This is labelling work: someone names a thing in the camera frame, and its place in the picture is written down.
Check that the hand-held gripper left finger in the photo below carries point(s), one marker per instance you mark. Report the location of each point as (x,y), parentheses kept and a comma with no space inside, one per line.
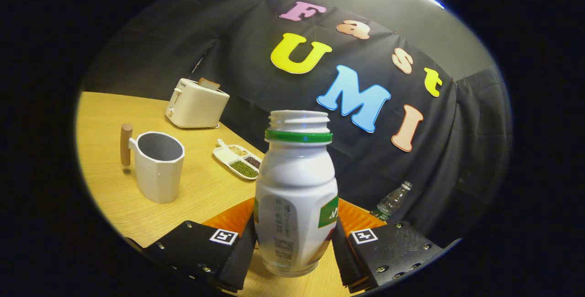
(240,265)

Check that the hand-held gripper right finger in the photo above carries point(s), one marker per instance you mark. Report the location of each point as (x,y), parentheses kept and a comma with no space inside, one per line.
(345,260)

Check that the clear plastic water bottle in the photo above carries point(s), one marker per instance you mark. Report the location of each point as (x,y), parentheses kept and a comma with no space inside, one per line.
(390,203)

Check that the wooden table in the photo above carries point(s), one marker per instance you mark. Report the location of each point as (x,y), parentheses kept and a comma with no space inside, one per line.
(201,187)

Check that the white divided dish of beans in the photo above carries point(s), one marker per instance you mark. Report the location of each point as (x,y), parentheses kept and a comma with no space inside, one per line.
(224,155)

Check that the cream toaster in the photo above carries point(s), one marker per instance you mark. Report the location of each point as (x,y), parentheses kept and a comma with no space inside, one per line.
(196,105)

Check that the toast slice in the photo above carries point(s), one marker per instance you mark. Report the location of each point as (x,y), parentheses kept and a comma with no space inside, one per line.
(209,83)

